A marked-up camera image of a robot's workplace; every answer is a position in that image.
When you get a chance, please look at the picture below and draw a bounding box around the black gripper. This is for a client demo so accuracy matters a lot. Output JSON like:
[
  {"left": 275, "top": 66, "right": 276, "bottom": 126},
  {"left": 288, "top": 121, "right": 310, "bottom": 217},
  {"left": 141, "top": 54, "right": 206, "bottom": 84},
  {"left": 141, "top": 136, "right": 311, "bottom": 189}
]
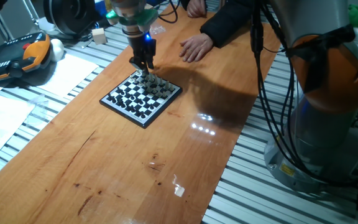
[{"left": 128, "top": 34, "right": 157, "bottom": 71}]

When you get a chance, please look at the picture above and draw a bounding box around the black sleeved left forearm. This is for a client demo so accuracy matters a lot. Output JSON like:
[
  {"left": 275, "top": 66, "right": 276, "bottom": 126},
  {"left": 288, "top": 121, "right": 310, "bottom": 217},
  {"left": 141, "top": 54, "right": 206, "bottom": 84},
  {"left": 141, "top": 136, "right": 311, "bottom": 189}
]
[{"left": 200, "top": 0, "right": 257, "bottom": 48}]

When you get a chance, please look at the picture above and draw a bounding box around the black and white chessboard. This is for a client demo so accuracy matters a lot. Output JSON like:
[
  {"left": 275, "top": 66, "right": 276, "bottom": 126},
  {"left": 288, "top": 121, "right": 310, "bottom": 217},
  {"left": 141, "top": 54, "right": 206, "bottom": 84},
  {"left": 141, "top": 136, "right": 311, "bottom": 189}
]
[{"left": 99, "top": 69, "right": 183, "bottom": 129}]

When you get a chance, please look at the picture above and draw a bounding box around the left hand of seated man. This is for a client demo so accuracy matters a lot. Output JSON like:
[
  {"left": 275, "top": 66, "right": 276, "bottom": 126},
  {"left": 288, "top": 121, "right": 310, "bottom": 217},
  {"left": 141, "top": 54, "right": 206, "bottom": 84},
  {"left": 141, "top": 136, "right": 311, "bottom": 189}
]
[{"left": 178, "top": 32, "right": 214, "bottom": 63}]

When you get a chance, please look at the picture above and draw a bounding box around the right hand of seated man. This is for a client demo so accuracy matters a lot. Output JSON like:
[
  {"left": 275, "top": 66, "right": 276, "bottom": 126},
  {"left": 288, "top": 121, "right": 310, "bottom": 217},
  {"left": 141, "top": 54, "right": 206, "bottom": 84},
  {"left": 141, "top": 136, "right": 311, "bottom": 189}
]
[{"left": 186, "top": 0, "right": 208, "bottom": 19}]

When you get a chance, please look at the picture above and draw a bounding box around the clear plastic bag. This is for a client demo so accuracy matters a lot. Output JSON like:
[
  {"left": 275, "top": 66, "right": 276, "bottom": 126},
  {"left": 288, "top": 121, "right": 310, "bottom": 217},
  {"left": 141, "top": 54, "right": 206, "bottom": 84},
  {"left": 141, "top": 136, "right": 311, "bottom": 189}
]
[
  {"left": 150, "top": 24, "right": 167, "bottom": 35},
  {"left": 26, "top": 95, "right": 50, "bottom": 121}
]

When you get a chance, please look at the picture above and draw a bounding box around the small wooden cube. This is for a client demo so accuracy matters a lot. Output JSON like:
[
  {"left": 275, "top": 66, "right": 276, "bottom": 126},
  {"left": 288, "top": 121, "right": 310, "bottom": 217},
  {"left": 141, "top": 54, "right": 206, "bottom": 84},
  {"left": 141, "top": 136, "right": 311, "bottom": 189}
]
[{"left": 91, "top": 27, "right": 108, "bottom": 45}]

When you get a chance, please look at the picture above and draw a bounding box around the blue cloth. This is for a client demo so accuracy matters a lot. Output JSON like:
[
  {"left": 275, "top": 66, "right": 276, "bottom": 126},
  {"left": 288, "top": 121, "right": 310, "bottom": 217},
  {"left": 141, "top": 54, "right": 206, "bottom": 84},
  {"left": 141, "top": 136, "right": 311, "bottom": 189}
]
[{"left": 93, "top": 0, "right": 108, "bottom": 16}]

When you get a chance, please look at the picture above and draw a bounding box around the black round spool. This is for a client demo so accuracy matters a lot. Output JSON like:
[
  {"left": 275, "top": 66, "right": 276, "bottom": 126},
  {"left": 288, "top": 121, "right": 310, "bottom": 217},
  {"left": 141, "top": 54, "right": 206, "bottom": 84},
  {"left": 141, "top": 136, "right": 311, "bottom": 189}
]
[{"left": 43, "top": 0, "right": 101, "bottom": 39}]

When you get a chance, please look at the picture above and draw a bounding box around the white round object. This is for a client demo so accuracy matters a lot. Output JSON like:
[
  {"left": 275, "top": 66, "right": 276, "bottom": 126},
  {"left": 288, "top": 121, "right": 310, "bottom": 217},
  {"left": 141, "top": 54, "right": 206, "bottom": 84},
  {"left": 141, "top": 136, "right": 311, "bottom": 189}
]
[{"left": 48, "top": 38, "right": 65, "bottom": 62}]

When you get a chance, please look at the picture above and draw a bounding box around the orange wooden board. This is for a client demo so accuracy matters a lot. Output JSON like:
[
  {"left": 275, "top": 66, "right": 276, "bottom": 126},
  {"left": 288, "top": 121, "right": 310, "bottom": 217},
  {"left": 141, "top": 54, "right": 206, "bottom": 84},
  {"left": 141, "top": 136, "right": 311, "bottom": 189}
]
[{"left": 0, "top": 2, "right": 283, "bottom": 224}]

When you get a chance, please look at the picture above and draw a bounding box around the orange and black teach pendant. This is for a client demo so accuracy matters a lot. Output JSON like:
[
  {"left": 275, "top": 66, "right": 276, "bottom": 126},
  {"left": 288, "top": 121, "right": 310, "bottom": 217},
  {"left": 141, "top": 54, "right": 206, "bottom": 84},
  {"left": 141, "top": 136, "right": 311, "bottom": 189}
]
[{"left": 0, "top": 32, "right": 52, "bottom": 84}]

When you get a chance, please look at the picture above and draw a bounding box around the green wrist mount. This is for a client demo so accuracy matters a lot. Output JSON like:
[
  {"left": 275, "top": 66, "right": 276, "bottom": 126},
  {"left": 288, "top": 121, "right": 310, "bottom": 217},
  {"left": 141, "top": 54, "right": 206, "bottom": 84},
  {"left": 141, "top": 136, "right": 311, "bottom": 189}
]
[{"left": 105, "top": 8, "right": 160, "bottom": 29}]

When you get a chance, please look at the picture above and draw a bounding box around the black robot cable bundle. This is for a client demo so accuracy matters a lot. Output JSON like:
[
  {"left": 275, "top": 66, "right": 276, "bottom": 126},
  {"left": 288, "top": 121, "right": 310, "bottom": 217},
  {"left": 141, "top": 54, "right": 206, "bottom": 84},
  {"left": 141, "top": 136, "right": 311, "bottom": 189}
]
[{"left": 249, "top": 0, "right": 358, "bottom": 187}]

